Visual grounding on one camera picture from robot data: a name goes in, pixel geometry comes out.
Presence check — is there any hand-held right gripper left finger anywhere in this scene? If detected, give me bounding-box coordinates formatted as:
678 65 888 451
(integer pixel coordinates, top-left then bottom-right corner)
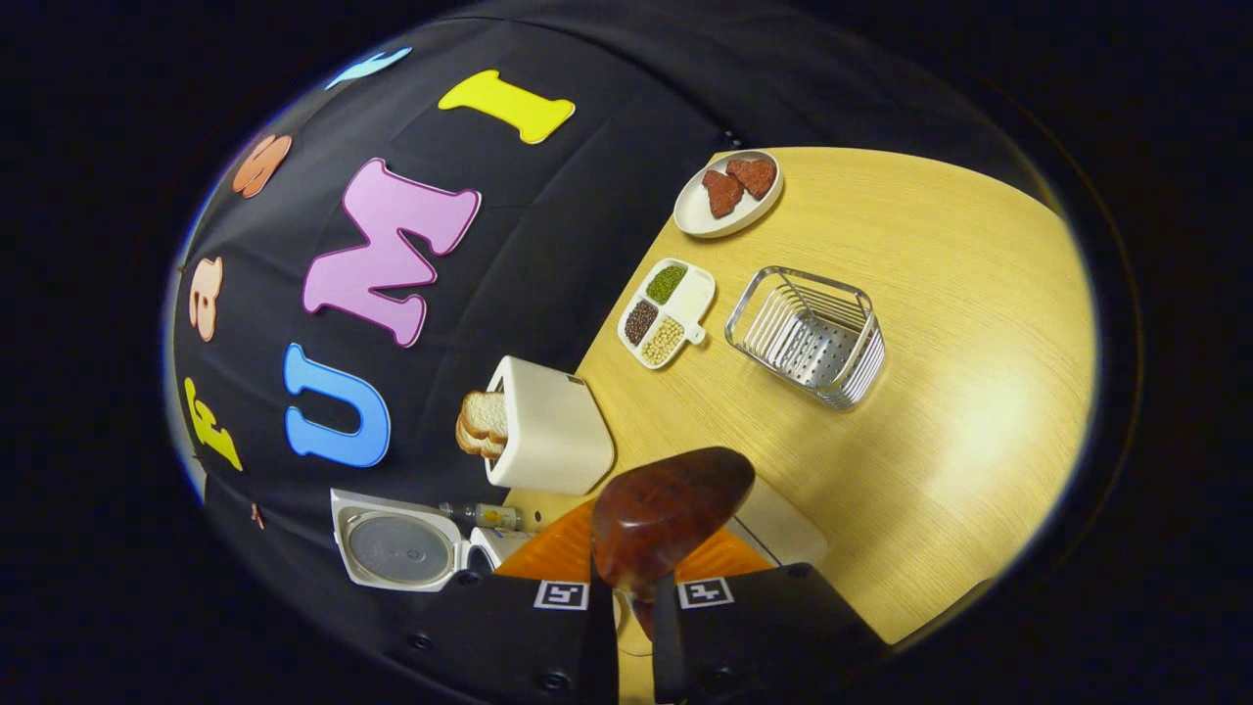
392 499 621 705

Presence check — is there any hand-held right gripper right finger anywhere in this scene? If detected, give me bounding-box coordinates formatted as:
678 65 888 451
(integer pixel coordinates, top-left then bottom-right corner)
650 528 893 705

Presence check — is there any white rice cooker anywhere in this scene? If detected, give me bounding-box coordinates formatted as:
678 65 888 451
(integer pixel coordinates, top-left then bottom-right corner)
330 488 534 592

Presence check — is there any brown wooden spoon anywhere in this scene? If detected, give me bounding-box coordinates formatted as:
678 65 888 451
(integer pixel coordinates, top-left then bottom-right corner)
590 446 757 642

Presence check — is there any metal wire chopstick holder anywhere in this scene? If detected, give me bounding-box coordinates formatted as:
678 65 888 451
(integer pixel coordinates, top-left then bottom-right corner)
725 265 886 410

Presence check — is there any small glass bottle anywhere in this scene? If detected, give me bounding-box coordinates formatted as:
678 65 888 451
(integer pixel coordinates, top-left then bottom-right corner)
439 501 525 533

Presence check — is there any toast bread slice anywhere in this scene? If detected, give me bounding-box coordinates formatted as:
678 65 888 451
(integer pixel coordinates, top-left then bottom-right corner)
455 416 507 461
461 391 509 442

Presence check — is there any white toaster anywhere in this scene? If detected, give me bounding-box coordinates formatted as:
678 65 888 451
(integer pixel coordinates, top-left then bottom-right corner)
485 355 616 496

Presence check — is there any white divided bean dish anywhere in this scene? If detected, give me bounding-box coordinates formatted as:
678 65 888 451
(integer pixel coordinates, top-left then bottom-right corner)
618 258 718 371

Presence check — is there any white oval plate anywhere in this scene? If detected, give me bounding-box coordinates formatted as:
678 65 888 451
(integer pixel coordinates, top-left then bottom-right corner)
673 149 785 240

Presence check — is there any black backdrop cloth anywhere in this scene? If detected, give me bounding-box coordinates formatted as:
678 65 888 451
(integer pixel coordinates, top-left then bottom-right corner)
166 15 1063 677

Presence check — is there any red meat slice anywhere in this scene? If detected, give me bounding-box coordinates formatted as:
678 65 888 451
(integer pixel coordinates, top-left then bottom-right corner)
701 168 745 219
725 158 778 202

